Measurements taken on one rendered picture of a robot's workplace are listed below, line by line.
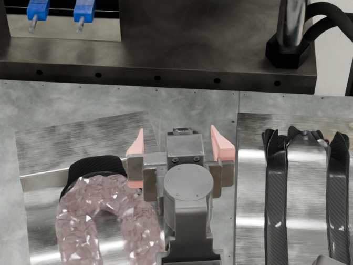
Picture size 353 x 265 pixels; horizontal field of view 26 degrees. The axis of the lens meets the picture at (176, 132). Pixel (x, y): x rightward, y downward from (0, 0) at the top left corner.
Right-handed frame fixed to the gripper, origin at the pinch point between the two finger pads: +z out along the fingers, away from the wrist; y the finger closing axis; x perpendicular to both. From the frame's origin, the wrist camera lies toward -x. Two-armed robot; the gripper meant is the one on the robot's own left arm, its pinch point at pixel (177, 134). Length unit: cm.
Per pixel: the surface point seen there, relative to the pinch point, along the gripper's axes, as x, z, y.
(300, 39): 33, 61, -32
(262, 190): 28.9, 13.7, -16.1
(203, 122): 39, 42, -9
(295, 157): 26.1, 18.7, -22.7
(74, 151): 28.3, 25.1, 17.3
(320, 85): 117, 139, -64
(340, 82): 117, 140, -72
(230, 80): 43, 60, -17
